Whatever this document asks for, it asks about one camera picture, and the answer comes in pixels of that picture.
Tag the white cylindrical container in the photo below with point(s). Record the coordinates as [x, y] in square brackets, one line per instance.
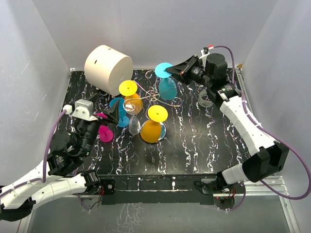
[106, 68]

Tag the aluminium frame rail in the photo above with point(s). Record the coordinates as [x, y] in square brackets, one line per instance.
[155, 190]

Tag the magenta plastic wine glass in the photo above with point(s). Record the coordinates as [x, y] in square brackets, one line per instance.
[105, 133]

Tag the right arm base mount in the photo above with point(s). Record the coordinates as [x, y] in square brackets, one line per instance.
[218, 189]

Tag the chrome wine glass rack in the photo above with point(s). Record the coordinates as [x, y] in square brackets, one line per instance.
[152, 96]

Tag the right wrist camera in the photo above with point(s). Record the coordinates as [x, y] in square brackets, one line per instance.
[205, 51]

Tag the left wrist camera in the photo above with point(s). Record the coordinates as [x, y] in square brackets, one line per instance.
[81, 109]

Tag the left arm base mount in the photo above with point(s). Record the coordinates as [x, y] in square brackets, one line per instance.
[105, 187]

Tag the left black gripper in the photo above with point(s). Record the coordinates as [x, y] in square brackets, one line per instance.
[113, 113]

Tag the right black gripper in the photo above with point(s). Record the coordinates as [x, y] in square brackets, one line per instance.
[179, 71]

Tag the orange wine glass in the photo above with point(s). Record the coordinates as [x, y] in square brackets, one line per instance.
[129, 89]
[152, 129]

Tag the blue plastic wine glass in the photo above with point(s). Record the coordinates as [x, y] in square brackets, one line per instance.
[123, 119]

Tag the clear wine glass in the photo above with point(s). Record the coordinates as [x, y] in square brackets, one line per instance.
[133, 119]

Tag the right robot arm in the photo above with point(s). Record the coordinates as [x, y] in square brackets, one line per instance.
[268, 156]

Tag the grey tape roll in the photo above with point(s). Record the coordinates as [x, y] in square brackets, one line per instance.
[203, 99]

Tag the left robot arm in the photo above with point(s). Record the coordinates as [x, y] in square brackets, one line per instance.
[71, 138]

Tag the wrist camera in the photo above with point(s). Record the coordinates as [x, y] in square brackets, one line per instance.
[205, 51]
[81, 109]

